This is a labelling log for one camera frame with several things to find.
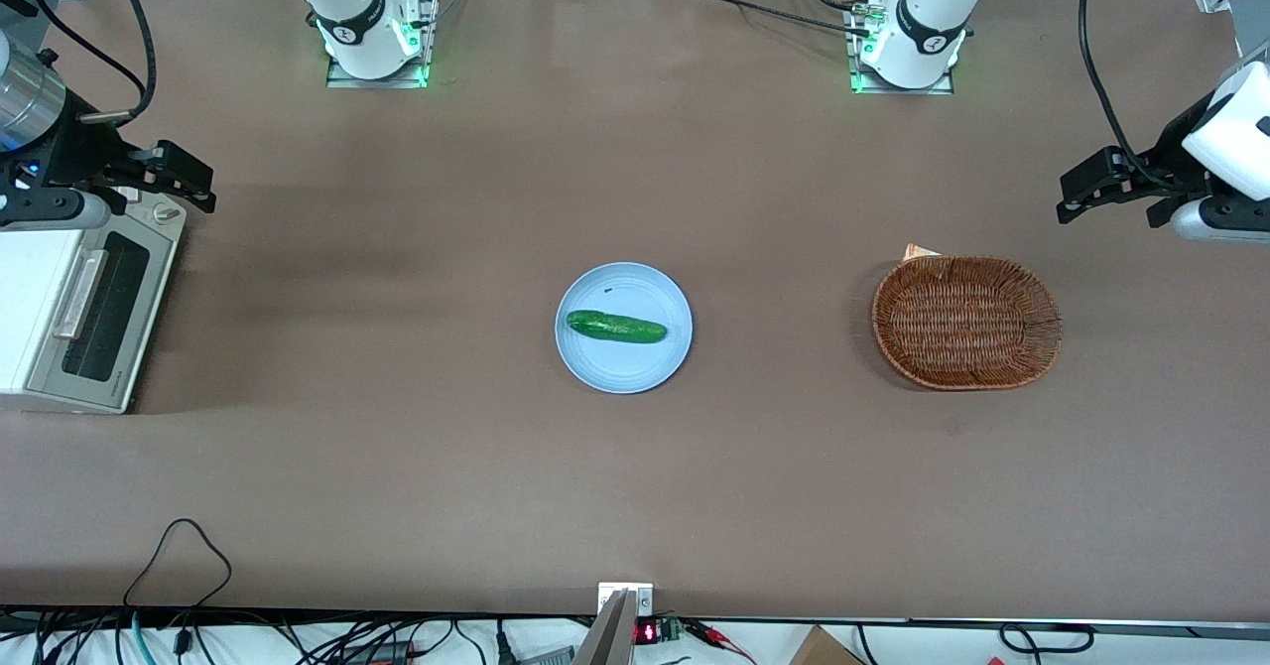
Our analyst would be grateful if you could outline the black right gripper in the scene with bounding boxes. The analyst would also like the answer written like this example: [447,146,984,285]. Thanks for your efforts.
[0,99,217,215]

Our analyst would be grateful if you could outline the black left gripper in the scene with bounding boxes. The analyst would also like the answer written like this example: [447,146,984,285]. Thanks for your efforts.
[1056,89,1232,229]

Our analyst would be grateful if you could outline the silver glass oven door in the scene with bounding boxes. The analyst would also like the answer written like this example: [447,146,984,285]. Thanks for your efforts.
[24,226,184,416]

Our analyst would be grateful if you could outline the white toaster oven body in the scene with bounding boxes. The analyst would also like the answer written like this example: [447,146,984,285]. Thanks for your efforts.
[0,187,190,416]

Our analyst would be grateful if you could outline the brown wicker basket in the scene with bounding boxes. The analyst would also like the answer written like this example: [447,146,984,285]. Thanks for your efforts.
[871,254,1065,392]

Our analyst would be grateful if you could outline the green cucumber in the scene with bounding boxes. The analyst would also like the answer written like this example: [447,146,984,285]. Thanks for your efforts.
[566,310,669,345]

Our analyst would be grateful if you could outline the light blue round plate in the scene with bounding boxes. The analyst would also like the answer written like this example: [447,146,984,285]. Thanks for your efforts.
[555,262,694,394]

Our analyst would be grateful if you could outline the black power adapter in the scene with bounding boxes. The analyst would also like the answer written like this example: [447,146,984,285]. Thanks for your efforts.
[341,640,419,665]

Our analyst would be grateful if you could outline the brown cardboard box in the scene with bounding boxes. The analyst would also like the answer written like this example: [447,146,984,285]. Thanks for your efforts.
[788,625,867,665]

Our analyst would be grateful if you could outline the red alligator clip leads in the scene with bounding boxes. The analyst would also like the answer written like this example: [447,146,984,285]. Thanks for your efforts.
[689,619,757,665]

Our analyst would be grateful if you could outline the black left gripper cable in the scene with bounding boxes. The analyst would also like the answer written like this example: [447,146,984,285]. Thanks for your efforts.
[1078,0,1184,192]

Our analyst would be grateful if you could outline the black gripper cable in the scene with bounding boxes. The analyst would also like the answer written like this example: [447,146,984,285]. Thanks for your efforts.
[28,0,159,126]
[1078,0,1184,192]

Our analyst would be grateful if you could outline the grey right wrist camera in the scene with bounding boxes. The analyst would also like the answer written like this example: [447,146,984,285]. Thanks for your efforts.
[0,192,112,232]

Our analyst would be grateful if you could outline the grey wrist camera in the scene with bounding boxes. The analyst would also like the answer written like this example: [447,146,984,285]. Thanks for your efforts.
[1171,198,1270,246]
[0,192,112,232]

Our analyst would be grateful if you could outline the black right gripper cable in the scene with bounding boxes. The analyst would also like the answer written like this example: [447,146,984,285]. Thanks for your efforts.
[28,0,159,126]

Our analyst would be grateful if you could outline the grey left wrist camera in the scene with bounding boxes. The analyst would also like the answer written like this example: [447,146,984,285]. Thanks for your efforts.
[1171,198,1270,246]

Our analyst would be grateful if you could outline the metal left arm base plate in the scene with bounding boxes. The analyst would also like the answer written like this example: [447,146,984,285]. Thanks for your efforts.
[844,0,956,96]

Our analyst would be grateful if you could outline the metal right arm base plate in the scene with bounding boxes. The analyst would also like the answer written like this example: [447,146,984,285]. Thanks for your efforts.
[325,0,441,89]

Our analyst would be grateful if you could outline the black looped table cable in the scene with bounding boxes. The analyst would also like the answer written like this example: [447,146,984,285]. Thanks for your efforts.
[123,518,233,612]

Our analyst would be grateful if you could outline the black cable across table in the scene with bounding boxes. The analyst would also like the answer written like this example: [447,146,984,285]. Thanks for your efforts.
[689,0,876,39]

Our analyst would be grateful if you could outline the black coiled floor cable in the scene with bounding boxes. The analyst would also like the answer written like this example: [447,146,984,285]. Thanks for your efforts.
[999,622,1096,655]

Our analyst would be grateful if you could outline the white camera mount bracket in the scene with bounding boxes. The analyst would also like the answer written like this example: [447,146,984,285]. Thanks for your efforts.
[597,583,656,618]

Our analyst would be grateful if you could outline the grey camera mount pole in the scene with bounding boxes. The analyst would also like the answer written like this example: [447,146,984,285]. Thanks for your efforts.
[572,590,637,665]

